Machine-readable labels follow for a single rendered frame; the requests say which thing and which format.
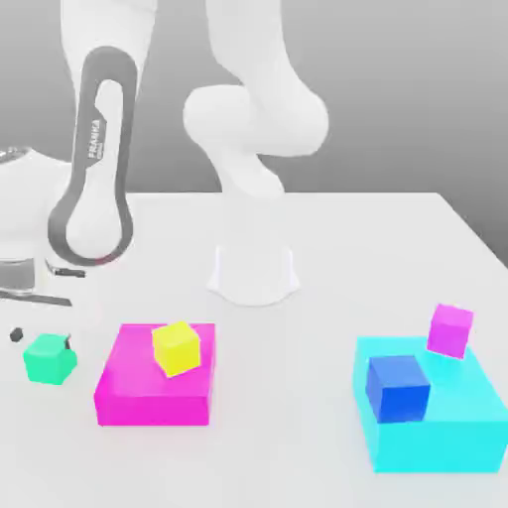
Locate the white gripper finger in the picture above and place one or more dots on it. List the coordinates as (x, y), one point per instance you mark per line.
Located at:
(16, 335)
(68, 341)

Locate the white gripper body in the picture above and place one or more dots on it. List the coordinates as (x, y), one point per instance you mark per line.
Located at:
(35, 298)

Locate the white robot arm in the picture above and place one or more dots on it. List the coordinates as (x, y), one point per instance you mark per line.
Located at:
(254, 119)

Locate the small green cube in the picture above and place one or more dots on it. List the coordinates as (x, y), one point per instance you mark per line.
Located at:
(47, 361)

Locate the small yellow cube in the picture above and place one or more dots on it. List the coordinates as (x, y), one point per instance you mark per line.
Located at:
(176, 349)

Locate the small blue cube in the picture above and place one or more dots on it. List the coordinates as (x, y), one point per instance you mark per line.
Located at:
(397, 391)

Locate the small purple cube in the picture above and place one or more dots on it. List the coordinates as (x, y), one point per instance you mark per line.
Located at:
(450, 331)

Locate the large pink box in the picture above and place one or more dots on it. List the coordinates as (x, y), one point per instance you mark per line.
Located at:
(135, 393)

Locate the large cyan box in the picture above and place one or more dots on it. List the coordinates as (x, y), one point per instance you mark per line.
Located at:
(444, 436)

